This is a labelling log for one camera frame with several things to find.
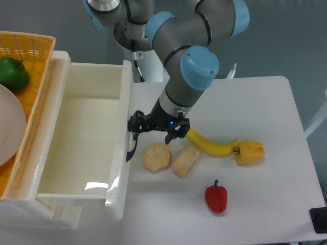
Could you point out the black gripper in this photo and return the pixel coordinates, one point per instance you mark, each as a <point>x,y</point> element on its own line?
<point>165,117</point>

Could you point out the black top drawer handle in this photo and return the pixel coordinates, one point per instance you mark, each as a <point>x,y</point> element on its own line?
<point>131,153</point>

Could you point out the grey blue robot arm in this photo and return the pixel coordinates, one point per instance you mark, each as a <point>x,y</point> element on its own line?
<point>182,48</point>

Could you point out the white drawer cabinet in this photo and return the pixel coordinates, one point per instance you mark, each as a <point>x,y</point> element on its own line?
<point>22,207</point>

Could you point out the round bread roll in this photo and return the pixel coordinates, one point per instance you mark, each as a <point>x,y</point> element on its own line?
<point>156,156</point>

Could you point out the rectangular bread slice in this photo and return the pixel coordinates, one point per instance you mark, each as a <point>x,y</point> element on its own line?
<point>185,161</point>

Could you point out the yellow banana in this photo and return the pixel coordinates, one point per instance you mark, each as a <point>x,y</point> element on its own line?
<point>210,147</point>

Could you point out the red bell pepper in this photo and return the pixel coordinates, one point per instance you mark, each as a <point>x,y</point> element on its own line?
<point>216,197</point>

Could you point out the yellow bell pepper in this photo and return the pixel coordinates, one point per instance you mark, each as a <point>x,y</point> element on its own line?
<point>248,152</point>

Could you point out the beige round plate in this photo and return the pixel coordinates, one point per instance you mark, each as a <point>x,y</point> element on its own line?
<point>13,124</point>

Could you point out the green bell pepper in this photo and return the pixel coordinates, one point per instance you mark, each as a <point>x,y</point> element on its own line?
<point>13,74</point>

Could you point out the black device at edge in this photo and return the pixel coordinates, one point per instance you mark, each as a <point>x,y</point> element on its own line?
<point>318,218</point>

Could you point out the white frame bar right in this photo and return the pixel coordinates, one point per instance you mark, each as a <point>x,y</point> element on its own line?
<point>317,119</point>

